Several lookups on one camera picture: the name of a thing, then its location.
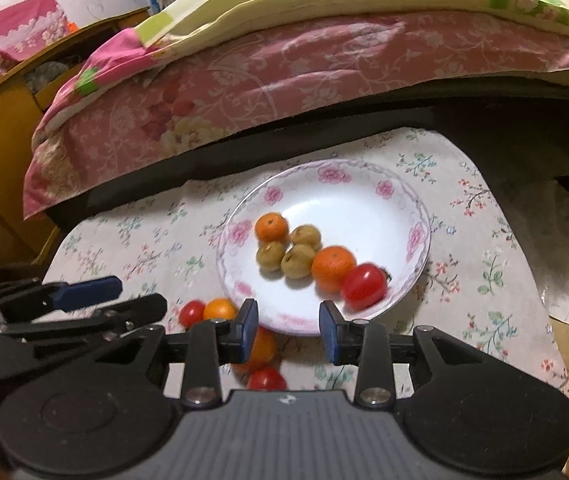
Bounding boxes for pink lace cloth cover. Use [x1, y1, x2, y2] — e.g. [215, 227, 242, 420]
[0, 0, 71, 63]

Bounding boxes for small orange tomato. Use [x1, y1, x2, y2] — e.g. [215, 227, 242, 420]
[203, 298, 238, 320]

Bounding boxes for large orange red tomato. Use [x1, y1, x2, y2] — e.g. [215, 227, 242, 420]
[232, 327, 278, 374]

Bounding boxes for brown longan fruit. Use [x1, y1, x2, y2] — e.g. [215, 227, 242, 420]
[289, 224, 321, 250]
[255, 240, 287, 272]
[280, 244, 316, 280]

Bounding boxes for pink floral bed sheet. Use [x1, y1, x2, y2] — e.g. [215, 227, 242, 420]
[23, 11, 569, 218]

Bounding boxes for small red cherry tomato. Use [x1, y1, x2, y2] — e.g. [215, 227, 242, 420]
[178, 300, 206, 330]

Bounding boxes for small orange mandarin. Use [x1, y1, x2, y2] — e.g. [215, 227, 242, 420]
[254, 212, 289, 243]

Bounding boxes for white floral plate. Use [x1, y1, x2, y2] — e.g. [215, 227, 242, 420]
[216, 158, 431, 337]

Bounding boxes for large orange mandarin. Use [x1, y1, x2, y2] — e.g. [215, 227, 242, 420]
[311, 246, 356, 294]

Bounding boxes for wooden cabinet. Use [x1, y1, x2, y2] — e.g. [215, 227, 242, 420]
[0, 8, 149, 268]

